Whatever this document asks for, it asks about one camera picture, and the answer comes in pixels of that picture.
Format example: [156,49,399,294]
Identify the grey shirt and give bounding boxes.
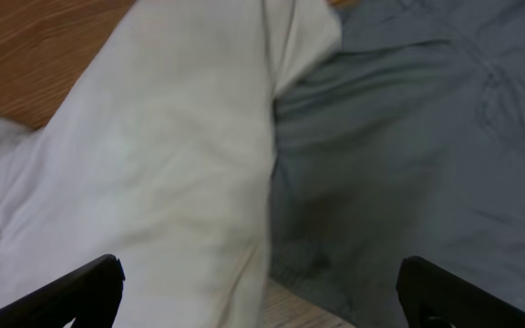
[271,0,525,327]

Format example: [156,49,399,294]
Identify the beige cotton shorts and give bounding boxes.
[0,0,341,328]

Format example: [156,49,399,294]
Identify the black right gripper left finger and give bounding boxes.
[0,254,125,328]

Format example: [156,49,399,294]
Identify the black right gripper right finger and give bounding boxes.
[396,256,525,328]

